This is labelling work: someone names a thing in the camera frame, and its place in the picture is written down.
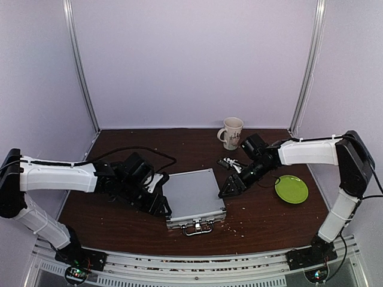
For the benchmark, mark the aluminium poker chip case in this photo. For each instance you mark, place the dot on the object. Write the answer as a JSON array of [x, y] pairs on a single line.
[[194, 202]]

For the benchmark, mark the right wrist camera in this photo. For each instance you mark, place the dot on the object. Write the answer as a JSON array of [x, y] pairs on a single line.
[[231, 164]]

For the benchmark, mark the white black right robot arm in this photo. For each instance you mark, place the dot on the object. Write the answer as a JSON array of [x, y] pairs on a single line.
[[347, 153]]

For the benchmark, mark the cream ceramic mug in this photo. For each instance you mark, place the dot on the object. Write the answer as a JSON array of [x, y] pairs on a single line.
[[230, 134]]

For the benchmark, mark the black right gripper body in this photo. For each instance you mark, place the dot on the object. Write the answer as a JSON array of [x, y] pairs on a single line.
[[259, 171]]

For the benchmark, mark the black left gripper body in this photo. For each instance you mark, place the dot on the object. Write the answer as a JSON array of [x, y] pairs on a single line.
[[129, 192]]

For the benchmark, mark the front aluminium rail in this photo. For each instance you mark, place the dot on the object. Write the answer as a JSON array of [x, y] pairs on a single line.
[[259, 269]]

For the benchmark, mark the right aluminium frame post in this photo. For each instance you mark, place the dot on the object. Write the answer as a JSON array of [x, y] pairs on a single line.
[[308, 75]]

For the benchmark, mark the left aluminium frame post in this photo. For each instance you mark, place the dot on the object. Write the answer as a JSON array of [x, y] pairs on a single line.
[[70, 22]]

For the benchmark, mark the green plate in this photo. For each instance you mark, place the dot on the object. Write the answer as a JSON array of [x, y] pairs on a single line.
[[291, 189]]

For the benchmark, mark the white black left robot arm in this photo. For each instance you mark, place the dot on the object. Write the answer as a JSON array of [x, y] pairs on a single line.
[[20, 174]]

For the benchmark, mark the aluminium frame post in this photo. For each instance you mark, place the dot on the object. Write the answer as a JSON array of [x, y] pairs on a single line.
[[308, 75], [70, 22]]

